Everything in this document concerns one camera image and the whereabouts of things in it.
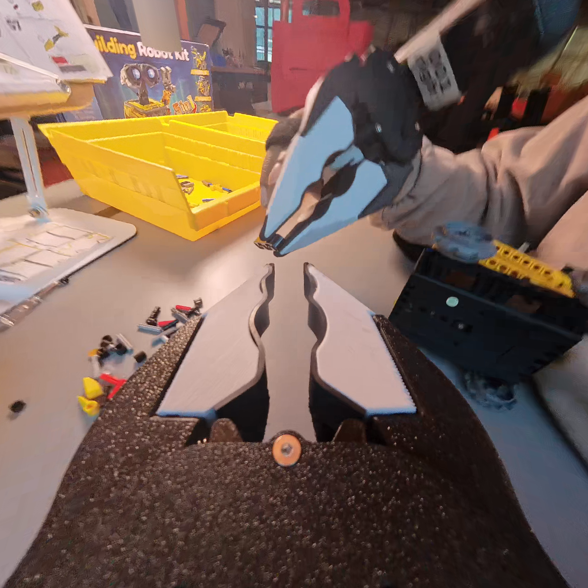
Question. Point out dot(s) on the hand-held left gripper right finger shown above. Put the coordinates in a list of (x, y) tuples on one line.
[(363, 363)]

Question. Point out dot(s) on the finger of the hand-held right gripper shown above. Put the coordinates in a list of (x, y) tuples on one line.
[(353, 193), (312, 151)]

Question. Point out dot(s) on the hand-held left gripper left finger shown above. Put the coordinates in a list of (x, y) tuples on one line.
[(216, 363)]

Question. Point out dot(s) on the yellow toy brick vehicle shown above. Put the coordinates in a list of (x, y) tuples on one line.
[(482, 321)]

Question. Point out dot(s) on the person's right forearm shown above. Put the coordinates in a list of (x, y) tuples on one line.
[(482, 183)]

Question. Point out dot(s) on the white desk stand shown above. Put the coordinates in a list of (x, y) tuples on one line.
[(105, 234)]

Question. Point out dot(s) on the person's right hand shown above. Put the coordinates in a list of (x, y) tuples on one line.
[(271, 179)]

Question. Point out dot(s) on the yellow plastic bin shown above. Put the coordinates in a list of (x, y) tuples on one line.
[(239, 124), (138, 193)]

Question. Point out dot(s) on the scattered small mixed brick parts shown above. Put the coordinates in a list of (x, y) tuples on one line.
[(204, 186)]

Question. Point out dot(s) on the pile of small brick pins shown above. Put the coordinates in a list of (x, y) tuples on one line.
[(92, 388)]

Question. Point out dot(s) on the clear pen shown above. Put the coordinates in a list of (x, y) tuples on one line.
[(27, 305)]

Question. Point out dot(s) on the white printed sheet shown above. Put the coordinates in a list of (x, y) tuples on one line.
[(46, 248)]

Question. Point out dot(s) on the beige printed sweatshirt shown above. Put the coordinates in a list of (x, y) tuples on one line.
[(565, 404)]

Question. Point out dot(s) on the blue toy kit box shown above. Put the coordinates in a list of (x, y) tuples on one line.
[(115, 92)]

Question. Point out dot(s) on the instruction booklet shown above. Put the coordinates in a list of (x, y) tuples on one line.
[(41, 36)]

